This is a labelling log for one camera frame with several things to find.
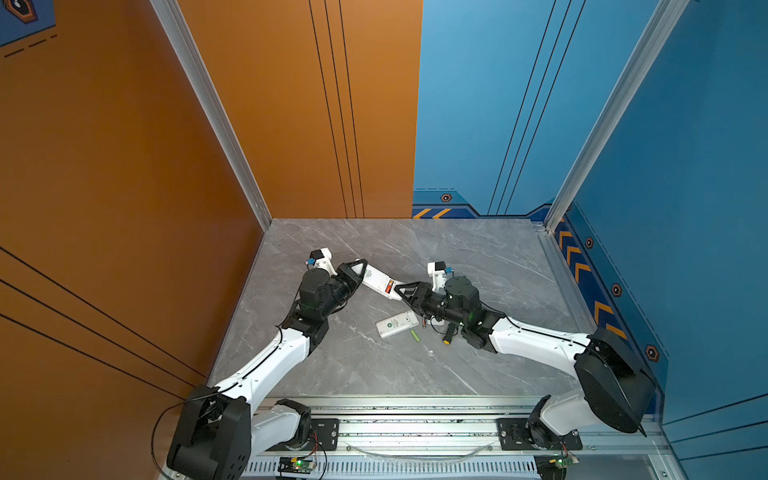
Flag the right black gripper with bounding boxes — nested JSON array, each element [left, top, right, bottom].
[[394, 282, 468, 330]]

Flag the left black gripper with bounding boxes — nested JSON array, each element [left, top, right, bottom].
[[318, 259, 365, 324]]

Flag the black yellow screwdriver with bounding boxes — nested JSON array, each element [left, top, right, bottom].
[[442, 323, 456, 345]]

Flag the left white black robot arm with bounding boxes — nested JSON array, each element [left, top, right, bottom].
[[160, 259, 368, 479]]

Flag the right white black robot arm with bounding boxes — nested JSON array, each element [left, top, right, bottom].
[[393, 277, 656, 449]]

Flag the left green circuit board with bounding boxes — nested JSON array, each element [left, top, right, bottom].
[[276, 457, 318, 479]]

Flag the right small circuit board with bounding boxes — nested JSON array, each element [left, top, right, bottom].
[[549, 451, 580, 471]]

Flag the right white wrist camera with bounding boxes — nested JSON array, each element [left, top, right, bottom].
[[427, 261, 453, 292]]

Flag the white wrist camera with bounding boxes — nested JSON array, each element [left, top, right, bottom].
[[306, 248, 336, 276], [427, 261, 453, 292]]

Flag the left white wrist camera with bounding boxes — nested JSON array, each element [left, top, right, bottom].
[[306, 248, 336, 276]]

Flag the aluminium front rail frame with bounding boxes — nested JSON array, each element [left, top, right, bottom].
[[241, 396, 686, 479]]

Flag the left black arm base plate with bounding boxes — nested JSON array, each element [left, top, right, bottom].
[[267, 418, 340, 453]]

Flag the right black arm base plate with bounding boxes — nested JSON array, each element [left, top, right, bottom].
[[495, 418, 583, 451]]

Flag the left aluminium corner post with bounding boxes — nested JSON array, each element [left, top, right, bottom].
[[150, 0, 273, 233]]

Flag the aluminium corner post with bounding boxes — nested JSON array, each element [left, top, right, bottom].
[[543, 0, 689, 234], [150, 0, 273, 233]]

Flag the right aluminium corner post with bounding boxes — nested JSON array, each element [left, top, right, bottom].
[[543, 0, 689, 234]]

